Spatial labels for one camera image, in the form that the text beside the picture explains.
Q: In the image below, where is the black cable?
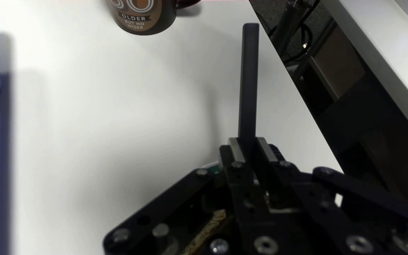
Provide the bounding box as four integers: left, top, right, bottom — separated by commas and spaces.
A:
269, 0, 323, 68

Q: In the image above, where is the dark grey equipment box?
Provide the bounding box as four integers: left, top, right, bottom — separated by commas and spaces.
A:
307, 27, 368, 100

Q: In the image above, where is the black printed mug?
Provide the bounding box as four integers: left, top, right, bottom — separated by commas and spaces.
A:
105, 0, 202, 37

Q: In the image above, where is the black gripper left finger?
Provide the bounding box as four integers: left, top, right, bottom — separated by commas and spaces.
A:
103, 137, 304, 255

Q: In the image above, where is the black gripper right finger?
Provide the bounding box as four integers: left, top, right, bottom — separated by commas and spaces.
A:
255, 136, 408, 255

